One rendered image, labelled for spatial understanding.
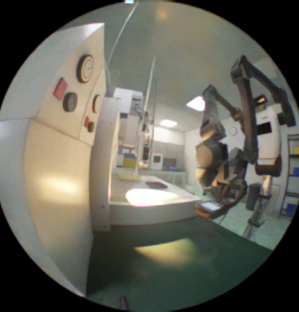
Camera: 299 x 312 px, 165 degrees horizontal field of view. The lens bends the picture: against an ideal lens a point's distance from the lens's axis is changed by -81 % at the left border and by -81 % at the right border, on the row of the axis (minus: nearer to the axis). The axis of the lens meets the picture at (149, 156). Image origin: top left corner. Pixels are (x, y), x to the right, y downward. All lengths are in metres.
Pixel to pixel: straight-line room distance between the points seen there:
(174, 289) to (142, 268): 0.10
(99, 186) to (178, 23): 1.91
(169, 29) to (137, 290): 2.10
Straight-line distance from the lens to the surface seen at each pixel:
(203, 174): 0.29
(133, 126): 0.54
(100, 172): 0.33
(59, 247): 0.17
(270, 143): 0.83
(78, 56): 0.15
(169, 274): 0.32
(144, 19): 1.83
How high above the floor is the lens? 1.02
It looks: 3 degrees up
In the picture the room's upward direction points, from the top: 6 degrees clockwise
